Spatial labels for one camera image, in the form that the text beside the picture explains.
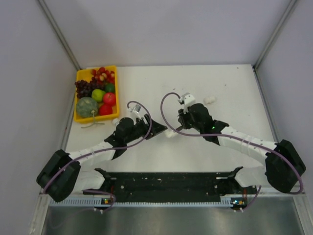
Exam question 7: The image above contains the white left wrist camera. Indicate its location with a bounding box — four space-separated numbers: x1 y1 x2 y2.
128 104 142 121

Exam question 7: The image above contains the far white pipe elbow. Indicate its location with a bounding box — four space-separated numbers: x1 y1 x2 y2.
203 96 217 105

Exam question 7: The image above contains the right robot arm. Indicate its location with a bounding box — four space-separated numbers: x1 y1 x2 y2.
178 103 306 194

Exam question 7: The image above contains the dark green lime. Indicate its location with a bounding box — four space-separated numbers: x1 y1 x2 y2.
105 83 115 93

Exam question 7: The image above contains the yellow plastic fruit tray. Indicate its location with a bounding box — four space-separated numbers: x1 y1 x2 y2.
74 65 120 124

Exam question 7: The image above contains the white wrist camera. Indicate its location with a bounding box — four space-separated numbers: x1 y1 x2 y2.
128 104 142 121
178 93 196 113

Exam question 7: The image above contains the white faucet with brass tip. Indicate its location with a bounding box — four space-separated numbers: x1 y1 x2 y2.
112 118 119 126

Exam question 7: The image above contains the green striped melon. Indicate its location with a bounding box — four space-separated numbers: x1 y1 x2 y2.
76 97 98 118

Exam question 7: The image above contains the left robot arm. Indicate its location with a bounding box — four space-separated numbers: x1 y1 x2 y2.
36 114 167 202

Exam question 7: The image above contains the dark purple grape bunch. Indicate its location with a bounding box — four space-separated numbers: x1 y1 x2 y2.
75 77 105 99

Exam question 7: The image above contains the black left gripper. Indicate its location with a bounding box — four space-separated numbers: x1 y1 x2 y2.
125 114 167 144

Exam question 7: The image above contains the white slotted cable duct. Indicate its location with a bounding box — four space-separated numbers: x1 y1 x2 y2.
49 196 247 209

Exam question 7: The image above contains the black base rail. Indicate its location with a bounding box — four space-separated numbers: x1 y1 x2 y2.
94 172 255 203

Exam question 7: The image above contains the red apple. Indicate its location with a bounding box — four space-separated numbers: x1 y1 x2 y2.
98 104 113 116
103 93 116 106

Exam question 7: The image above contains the white pipe elbow fitting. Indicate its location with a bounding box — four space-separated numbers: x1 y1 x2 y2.
164 130 177 138

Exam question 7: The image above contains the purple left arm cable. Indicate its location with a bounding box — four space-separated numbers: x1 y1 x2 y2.
43 100 154 195

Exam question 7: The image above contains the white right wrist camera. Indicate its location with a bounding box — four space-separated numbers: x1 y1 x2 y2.
178 93 196 113

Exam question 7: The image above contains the green apple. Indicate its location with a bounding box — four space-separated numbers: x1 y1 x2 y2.
91 89 106 102

